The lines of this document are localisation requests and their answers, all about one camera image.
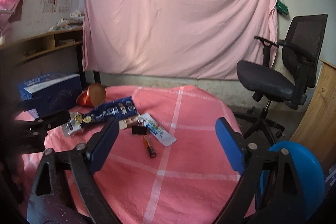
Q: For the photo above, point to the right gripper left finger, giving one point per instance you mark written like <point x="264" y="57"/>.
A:
<point x="51" y="199"/>

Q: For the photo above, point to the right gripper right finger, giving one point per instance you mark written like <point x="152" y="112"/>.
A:
<point x="242" y="156"/>

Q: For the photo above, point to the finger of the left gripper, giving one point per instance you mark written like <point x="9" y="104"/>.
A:
<point x="44" y="124"/>

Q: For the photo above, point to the silver foil wrapper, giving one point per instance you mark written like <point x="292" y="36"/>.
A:
<point x="74" y="125"/>

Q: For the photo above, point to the red paper cup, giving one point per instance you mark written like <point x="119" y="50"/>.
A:
<point x="94" y="96"/>

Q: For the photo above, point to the blue snack wrapper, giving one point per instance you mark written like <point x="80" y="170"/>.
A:
<point x="119" y="109"/>

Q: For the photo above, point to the black binder clip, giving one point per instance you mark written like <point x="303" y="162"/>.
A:
<point x="139" y="130"/>

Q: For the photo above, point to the orange black battery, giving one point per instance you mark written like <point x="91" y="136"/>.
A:
<point x="149" y="147"/>

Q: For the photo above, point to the white blue sachet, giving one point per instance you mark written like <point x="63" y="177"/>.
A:
<point x="164" y="137"/>

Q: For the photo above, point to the blue cardboard box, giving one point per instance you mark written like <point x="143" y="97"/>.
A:
<point x="54" y="92"/>

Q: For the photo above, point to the blue plastic basin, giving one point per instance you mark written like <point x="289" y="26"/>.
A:
<point x="302" y="179"/>

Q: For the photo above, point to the wooden cabinet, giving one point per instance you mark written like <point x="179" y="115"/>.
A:
<point x="316" y="131"/>

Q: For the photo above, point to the stack of papers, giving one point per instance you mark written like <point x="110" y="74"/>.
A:
<point x="75" y="20"/>

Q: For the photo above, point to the black office chair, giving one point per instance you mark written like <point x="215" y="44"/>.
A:
<point x="301" y="49"/>

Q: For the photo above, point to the pink hanging sheet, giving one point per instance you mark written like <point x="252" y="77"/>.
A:
<point x="199" y="39"/>

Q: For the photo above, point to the wooden wall shelf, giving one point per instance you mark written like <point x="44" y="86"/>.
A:
<point x="26" y="50"/>

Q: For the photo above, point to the green brush on wall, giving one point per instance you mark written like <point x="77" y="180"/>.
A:
<point x="282" y="8"/>

